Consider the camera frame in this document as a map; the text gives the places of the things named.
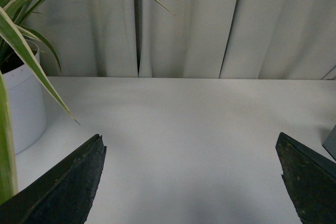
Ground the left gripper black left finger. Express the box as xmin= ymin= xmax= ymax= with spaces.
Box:
xmin=1 ymin=134 xmax=107 ymax=223

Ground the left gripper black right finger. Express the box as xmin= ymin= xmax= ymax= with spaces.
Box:
xmin=276 ymin=132 xmax=335 ymax=223

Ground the gray square base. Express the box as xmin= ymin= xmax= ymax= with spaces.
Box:
xmin=322 ymin=126 xmax=336 ymax=160

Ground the white plant pot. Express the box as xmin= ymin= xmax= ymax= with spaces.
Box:
xmin=2 ymin=55 xmax=46 ymax=154

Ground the gray white curtain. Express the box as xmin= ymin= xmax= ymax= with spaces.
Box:
xmin=28 ymin=0 xmax=335 ymax=80

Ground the green spider plant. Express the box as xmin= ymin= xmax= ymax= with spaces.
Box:
xmin=0 ymin=0 xmax=176 ymax=206

